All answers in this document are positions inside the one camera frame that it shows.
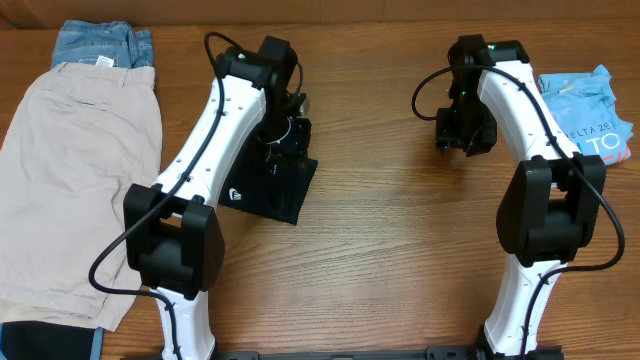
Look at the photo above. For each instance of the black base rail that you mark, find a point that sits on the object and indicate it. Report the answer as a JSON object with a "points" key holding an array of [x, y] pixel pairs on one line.
{"points": [[430, 353]]}

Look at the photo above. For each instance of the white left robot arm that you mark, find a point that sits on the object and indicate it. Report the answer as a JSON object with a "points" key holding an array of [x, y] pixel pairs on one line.
{"points": [[175, 241]]}

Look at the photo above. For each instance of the black t-shirt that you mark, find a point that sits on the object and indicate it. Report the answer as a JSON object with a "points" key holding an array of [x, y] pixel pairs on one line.
{"points": [[272, 186]]}

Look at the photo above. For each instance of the beige shorts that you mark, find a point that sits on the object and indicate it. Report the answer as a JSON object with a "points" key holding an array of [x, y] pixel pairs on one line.
{"points": [[80, 137]]}

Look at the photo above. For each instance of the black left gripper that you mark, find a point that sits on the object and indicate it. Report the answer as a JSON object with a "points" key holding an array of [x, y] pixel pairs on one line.
{"points": [[295, 150]]}

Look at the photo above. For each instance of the light blue printed t-shirt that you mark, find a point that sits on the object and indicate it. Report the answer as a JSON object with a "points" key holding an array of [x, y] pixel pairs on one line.
{"points": [[583, 105]]}

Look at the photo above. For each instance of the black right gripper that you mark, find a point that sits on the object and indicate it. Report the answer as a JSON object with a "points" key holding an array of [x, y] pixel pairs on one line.
{"points": [[482, 143]]}

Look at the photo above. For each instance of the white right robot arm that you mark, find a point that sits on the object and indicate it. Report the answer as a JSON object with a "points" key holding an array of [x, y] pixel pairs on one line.
{"points": [[549, 209]]}

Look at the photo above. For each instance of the black garment with blue trim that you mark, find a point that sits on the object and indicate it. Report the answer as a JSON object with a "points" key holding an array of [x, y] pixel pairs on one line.
{"points": [[46, 341]]}

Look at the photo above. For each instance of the blue denim jeans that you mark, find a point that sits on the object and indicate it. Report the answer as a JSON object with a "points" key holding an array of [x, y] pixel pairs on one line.
{"points": [[114, 44]]}

